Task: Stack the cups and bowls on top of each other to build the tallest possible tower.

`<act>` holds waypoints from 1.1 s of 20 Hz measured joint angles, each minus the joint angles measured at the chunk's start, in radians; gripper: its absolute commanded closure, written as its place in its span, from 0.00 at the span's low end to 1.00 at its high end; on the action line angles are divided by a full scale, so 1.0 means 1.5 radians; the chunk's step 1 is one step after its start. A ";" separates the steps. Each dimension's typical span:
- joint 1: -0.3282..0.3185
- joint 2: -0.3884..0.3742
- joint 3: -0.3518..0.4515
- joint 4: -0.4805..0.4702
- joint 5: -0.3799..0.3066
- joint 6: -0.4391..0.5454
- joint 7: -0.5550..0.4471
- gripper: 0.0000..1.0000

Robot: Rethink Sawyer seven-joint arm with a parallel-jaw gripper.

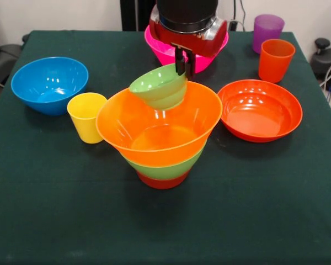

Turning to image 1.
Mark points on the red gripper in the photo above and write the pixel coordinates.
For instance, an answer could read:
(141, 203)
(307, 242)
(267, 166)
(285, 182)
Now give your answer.
(204, 44)

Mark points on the large pink bowl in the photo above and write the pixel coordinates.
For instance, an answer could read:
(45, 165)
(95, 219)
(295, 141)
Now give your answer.
(160, 51)

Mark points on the small green ribbed bowl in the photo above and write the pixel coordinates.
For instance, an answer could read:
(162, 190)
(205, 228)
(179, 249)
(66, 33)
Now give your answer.
(160, 88)

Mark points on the wide shallow orange bowl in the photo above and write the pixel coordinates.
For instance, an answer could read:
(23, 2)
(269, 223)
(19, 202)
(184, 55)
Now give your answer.
(253, 116)

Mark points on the large yellow-orange bowl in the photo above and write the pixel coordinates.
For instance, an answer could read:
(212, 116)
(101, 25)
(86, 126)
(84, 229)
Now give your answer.
(121, 124)

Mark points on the large green bowl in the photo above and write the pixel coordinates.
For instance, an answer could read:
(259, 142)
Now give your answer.
(165, 169)

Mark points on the small orange bowl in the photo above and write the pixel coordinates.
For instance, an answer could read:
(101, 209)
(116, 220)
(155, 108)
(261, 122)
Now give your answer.
(161, 183)

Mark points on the black power adapter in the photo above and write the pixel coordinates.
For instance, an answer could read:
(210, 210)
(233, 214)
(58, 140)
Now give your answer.
(233, 25)

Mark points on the purple cup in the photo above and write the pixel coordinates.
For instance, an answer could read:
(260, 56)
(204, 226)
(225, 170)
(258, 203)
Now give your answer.
(267, 30)

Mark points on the orange cup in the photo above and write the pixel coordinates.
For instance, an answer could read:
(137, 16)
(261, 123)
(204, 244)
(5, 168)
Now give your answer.
(275, 63)

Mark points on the yellow cup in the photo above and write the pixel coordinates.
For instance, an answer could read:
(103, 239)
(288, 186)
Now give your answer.
(82, 118)

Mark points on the black rounded base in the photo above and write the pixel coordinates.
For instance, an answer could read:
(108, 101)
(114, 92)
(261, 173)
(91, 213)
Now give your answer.
(320, 63)

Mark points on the blue bowl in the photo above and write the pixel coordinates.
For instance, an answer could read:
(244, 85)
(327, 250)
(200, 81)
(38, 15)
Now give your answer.
(49, 82)

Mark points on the black clamp knob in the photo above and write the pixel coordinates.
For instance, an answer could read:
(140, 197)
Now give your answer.
(322, 42)

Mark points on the dark green tablecloth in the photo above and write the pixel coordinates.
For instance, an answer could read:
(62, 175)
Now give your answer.
(154, 220)

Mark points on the small black knob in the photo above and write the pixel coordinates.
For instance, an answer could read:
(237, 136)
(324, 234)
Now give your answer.
(25, 38)

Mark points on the dark grey chair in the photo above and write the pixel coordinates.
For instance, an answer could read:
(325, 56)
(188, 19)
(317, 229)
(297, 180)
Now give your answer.
(2, 63)

